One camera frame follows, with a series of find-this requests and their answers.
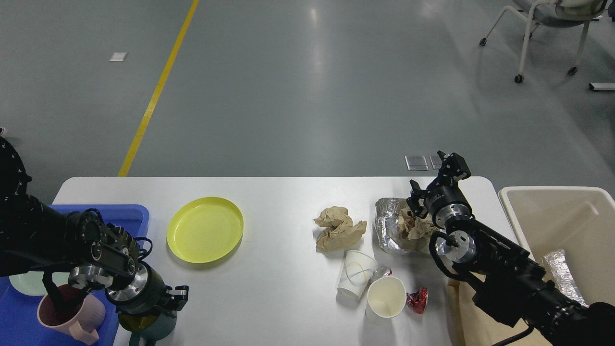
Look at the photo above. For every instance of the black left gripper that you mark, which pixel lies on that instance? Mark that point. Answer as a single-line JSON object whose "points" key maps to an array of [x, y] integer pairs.
{"points": [[147, 294]]}

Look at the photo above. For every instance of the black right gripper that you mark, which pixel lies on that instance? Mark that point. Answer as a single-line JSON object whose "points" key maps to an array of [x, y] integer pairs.
{"points": [[443, 201]]}

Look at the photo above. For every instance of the teal mug yellow inside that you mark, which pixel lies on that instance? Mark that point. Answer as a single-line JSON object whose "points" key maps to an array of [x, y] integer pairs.
{"points": [[150, 328]]}

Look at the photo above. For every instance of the yellow plastic plate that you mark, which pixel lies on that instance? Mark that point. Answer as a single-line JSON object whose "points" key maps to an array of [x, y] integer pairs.
{"points": [[205, 230]]}

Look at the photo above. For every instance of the pink mug brown inside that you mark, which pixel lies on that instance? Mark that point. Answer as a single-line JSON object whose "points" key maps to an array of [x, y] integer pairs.
{"points": [[79, 317]]}

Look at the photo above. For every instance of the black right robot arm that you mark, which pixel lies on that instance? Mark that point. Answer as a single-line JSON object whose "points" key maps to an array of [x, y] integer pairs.
{"points": [[509, 286]]}

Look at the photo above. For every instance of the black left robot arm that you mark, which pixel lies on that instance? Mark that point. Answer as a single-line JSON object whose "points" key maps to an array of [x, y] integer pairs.
{"points": [[77, 252]]}

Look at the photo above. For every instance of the silver floor socket plate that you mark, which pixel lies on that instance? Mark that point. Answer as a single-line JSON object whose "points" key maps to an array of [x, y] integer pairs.
{"points": [[416, 163]]}

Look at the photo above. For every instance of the crumpled brown paper on foil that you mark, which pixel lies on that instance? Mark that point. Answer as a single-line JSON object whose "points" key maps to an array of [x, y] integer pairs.
{"points": [[415, 233]]}

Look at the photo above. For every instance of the crumpled aluminium foil sheet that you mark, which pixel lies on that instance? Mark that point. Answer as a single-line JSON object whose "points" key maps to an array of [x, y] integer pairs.
{"points": [[386, 225]]}

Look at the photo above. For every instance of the crumpled brown paper ball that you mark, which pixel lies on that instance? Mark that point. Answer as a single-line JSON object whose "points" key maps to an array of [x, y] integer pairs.
{"points": [[339, 230]]}

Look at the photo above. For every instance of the white patterned paper cup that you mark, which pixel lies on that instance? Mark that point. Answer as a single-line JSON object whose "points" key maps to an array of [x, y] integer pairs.
{"points": [[358, 268]]}

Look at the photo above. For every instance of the red foil wrapper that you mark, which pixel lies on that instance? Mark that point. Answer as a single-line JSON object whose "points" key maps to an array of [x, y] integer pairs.
{"points": [[417, 301]]}

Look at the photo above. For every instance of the pale green plate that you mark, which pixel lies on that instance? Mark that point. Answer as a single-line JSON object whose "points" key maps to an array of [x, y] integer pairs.
{"points": [[31, 283]]}

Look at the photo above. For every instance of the brown paper bag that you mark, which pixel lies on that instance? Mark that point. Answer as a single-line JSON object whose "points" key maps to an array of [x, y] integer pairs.
{"points": [[469, 325]]}

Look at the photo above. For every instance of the beige plastic bin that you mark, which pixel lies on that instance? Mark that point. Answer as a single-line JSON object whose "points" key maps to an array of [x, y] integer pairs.
{"points": [[578, 220]]}

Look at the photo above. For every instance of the blue plastic tray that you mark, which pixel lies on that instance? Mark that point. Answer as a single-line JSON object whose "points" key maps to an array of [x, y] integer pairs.
{"points": [[18, 311]]}

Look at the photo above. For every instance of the foil piece in bin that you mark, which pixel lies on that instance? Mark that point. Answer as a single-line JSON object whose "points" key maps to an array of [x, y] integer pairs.
{"points": [[559, 272]]}

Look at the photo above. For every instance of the white bar on floor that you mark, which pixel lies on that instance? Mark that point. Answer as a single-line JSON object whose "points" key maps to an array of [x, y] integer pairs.
{"points": [[602, 87]]}

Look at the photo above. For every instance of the white wheeled chair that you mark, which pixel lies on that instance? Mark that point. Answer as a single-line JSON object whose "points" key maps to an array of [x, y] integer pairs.
{"points": [[550, 13]]}

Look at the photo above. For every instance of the white floor marker tile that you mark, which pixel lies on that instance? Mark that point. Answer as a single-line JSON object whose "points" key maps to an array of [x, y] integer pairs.
{"points": [[118, 57]]}

